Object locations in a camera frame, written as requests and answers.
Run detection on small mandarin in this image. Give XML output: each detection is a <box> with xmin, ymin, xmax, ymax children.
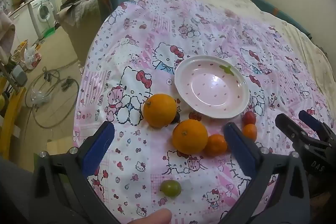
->
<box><xmin>242</xmin><ymin>123</ymin><xmax>258</xmax><ymax>141</ymax></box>
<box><xmin>204</xmin><ymin>134</ymin><xmax>228</xmax><ymax>157</ymax></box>

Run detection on pink strawberry-print plate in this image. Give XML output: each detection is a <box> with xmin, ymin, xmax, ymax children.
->
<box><xmin>174</xmin><ymin>55</ymin><xmax>250</xmax><ymax>119</ymax></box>

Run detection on large orange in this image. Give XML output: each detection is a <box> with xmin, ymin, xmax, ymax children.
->
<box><xmin>143</xmin><ymin>93</ymin><xmax>178</xmax><ymax>128</ymax></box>
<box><xmin>172</xmin><ymin>119</ymin><xmax>209</xmax><ymax>155</ymax></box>

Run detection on green lime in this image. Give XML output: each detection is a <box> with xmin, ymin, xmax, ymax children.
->
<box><xmin>160</xmin><ymin>179</ymin><xmax>182</xmax><ymax>198</ymax></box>

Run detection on person's left hand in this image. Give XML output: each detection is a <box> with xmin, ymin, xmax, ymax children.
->
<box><xmin>130</xmin><ymin>208</ymin><xmax>173</xmax><ymax>224</ymax></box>

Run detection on teal mat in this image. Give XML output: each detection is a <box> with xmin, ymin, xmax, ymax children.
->
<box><xmin>251</xmin><ymin>0</ymin><xmax>313</xmax><ymax>40</ymax></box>

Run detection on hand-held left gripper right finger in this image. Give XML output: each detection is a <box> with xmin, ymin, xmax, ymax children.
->
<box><xmin>218</xmin><ymin>122</ymin><xmax>311</xmax><ymax>224</ymax></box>

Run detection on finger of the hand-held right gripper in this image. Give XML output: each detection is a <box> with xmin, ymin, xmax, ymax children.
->
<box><xmin>275</xmin><ymin>113</ymin><xmax>319</xmax><ymax>154</ymax></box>
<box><xmin>298</xmin><ymin>110</ymin><xmax>336</xmax><ymax>144</ymax></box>

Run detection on yellow basket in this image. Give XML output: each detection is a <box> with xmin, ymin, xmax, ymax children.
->
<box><xmin>10</xmin><ymin>40</ymin><xmax>28</xmax><ymax>62</ymax></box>

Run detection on yellow stool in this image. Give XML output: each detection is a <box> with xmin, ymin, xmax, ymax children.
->
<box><xmin>0</xmin><ymin>76</ymin><xmax>27</xmax><ymax>147</ymax></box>

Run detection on beige sofa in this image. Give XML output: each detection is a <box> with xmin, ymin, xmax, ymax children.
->
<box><xmin>56</xmin><ymin>0</ymin><xmax>133</xmax><ymax>67</ymax></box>

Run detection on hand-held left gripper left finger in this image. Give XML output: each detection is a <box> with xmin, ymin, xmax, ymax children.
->
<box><xmin>33</xmin><ymin>121</ymin><xmax>122</xmax><ymax>224</ymax></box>

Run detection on white washing machine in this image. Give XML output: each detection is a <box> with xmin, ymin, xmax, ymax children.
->
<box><xmin>28</xmin><ymin>0</ymin><xmax>56</xmax><ymax>40</ymax></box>

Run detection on pink cartoon printed blanket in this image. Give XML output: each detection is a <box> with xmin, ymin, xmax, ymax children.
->
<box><xmin>72</xmin><ymin>0</ymin><xmax>332</xmax><ymax>224</ymax></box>

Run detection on white plastic bag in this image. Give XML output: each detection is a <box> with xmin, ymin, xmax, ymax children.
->
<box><xmin>24</xmin><ymin>44</ymin><xmax>42</xmax><ymax>70</ymax></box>

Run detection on pink towel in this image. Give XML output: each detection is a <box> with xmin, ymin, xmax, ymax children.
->
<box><xmin>0</xmin><ymin>8</ymin><xmax>16</xmax><ymax>57</ymax></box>

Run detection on coiled hose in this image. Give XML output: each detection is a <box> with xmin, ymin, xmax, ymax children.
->
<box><xmin>25</xmin><ymin>69</ymin><xmax>80</xmax><ymax>129</ymax></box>

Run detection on red grape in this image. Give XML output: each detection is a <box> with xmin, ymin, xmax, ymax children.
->
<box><xmin>242</xmin><ymin>111</ymin><xmax>256</xmax><ymax>126</ymax></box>

